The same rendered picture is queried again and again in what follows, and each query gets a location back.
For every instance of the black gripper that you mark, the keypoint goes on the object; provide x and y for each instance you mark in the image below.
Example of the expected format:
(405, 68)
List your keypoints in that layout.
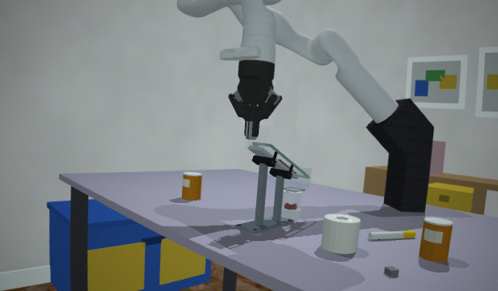
(254, 88)

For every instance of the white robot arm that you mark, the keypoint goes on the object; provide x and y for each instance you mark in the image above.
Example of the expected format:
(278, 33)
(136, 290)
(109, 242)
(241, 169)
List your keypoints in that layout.
(263, 28)

